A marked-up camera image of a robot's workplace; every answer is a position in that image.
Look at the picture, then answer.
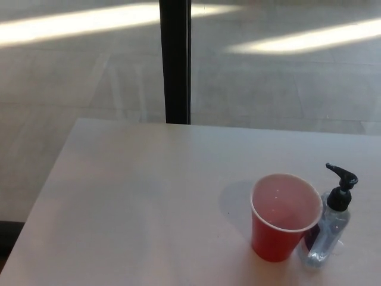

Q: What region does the dark baseboard strip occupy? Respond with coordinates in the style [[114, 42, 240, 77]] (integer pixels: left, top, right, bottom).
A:
[[0, 220, 24, 259]]

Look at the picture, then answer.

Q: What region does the red plastic cup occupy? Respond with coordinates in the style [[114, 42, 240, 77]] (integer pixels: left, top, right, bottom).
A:
[[249, 173, 323, 263]]

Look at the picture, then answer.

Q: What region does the black vertical window post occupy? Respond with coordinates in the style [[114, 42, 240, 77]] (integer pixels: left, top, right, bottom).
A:
[[158, 0, 192, 125]]

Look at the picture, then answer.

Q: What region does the clear soap bottle black pump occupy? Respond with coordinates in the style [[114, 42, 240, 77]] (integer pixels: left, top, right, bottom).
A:
[[299, 162, 358, 267]]

